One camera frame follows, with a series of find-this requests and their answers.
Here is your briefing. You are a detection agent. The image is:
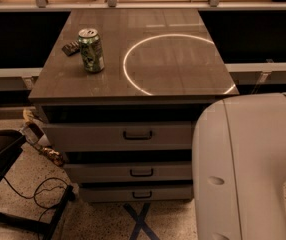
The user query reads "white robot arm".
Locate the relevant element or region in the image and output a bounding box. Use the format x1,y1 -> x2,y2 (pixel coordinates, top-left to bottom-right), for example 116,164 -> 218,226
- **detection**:
192,93 -> 286,240

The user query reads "green soda can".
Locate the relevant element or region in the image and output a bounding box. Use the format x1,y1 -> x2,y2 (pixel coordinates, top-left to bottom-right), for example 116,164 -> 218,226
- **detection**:
78,28 -> 105,73

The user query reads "grey drawer cabinet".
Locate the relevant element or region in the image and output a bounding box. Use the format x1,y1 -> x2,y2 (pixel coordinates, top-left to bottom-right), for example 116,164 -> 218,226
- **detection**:
29,9 -> 238,188

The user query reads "middle grey drawer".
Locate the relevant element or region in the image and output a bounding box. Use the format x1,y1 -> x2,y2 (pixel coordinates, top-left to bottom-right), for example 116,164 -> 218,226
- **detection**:
63,161 -> 192,183

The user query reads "grey drawer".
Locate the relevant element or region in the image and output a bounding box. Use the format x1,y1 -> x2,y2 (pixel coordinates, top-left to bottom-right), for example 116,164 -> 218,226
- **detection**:
63,161 -> 192,183
79,184 -> 193,203
43,122 -> 192,152

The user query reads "top grey drawer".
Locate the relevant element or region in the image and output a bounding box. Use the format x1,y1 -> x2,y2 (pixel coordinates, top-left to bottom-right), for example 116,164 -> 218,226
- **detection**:
43,122 -> 192,152

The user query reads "small dark snack bar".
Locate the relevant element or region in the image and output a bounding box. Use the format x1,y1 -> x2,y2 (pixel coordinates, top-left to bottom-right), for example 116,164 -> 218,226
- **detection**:
62,41 -> 80,56

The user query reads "bottom grey drawer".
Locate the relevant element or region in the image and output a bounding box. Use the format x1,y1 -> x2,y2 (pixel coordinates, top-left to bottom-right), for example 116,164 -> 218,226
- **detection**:
79,184 -> 193,203

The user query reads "crumpled snack bag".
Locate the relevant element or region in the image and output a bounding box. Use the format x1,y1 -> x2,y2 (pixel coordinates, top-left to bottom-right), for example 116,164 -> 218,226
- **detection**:
20,108 -> 64,167

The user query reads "black floor cable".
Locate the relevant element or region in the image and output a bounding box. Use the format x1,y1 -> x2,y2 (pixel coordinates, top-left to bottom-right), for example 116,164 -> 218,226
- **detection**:
3,175 -> 71,240

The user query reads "black chair frame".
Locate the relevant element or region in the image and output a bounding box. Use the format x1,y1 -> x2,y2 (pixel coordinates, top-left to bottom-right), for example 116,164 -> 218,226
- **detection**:
0,130 -> 74,240

